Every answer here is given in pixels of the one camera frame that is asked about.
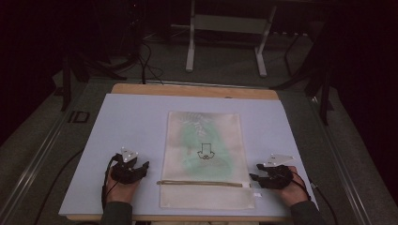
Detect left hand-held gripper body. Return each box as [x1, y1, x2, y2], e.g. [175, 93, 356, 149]
[110, 145, 145, 185]

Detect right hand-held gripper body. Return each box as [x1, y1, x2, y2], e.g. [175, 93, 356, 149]
[258, 153, 296, 190]

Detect white zip mesh bag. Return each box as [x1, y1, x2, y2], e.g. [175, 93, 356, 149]
[156, 110, 263, 210]

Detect light blue mat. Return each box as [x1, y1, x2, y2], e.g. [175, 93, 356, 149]
[58, 93, 319, 218]

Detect green cloth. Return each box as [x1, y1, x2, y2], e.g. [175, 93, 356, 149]
[178, 119, 235, 178]

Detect wooden table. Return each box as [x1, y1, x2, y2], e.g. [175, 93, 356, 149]
[66, 82, 294, 223]

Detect black stand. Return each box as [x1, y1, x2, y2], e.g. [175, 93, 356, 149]
[59, 51, 128, 113]
[270, 18, 335, 127]

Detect white metal stand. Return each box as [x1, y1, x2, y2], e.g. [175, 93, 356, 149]
[185, 0, 278, 79]

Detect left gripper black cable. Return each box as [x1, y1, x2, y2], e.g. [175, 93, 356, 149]
[100, 153, 121, 215]

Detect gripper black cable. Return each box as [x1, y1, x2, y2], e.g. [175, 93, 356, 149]
[292, 170, 340, 225]
[100, 153, 121, 215]

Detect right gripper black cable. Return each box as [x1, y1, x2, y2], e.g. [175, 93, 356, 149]
[292, 170, 340, 225]

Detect metal floor rail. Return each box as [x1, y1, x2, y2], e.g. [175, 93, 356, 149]
[311, 95, 374, 225]
[0, 107, 74, 221]

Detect black floor cable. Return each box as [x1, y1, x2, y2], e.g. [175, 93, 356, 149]
[136, 40, 164, 86]

